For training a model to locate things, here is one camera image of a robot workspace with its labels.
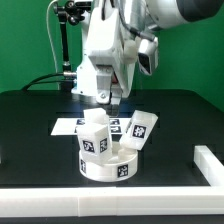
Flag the black cables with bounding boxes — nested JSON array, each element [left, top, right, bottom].
[[21, 70, 78, 92]]

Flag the white cable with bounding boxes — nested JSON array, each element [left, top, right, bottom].
[[45, 0, 60, 74]]

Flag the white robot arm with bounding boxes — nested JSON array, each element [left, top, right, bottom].
[[71, 0, 224, 114]]

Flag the white fence bar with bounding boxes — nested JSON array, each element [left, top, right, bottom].
[[194, 145, 224, 187], [0, 187, 224, 218]]

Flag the white round stool seat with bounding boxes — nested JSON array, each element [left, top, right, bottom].
[[79, 142, 138, 182]]

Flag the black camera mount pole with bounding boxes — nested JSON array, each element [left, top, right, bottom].
[[53, 0, 91, 91]]

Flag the white marker sheet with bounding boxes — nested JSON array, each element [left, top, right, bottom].
[[51, 118, 130, 136]]

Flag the white front fence bar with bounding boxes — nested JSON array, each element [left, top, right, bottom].
[[0, 187, 224, 218]]

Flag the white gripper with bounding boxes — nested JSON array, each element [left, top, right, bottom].
[[86, 6, 158, 117]]

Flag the white right fence bar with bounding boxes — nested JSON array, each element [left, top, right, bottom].
[[194, 145, 224, 187]]

